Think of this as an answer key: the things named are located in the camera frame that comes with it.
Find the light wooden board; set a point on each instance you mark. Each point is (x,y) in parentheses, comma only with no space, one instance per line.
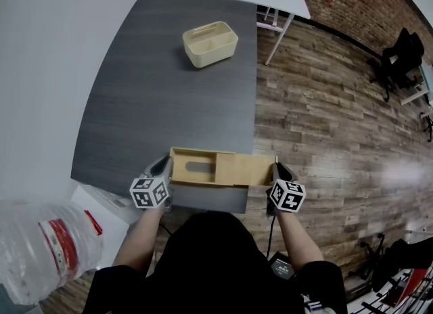
(247,170)

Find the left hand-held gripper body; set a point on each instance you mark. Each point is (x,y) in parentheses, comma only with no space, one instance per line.
(149,192)

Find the clear water bottle red label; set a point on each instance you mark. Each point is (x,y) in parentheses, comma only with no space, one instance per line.
(40,255)

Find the black swivel chair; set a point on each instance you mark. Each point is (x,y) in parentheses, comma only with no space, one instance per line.
(399,258)

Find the person's right forearm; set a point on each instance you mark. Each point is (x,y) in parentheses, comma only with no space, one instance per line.
(297,241)

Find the white cluttered table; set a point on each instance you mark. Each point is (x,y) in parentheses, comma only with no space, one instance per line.
(406,300)

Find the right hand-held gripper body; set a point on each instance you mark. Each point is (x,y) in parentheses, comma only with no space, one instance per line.
(287,197)

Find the white water dispenser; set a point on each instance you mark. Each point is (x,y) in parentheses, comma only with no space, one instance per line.
(111,211)

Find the black office chair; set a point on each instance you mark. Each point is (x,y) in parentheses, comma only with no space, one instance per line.
(428,124)
(402,55)

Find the cream plastic caddy basket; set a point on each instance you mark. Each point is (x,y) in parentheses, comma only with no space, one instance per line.
(209,48)

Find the black battery pack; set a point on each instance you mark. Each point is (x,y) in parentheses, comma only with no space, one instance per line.
(281,267)

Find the person's left forearm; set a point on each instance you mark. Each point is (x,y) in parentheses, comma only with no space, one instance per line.
(142,238)

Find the white desk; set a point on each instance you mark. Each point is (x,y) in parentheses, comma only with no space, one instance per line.
(424,82)

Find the person's black shirt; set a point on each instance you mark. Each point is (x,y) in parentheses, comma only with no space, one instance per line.
(209,265)

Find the dark grey table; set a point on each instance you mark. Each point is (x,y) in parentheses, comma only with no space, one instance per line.
(162,103)

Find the wooden box with sliding lid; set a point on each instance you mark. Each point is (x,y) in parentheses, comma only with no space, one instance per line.
(182,174)

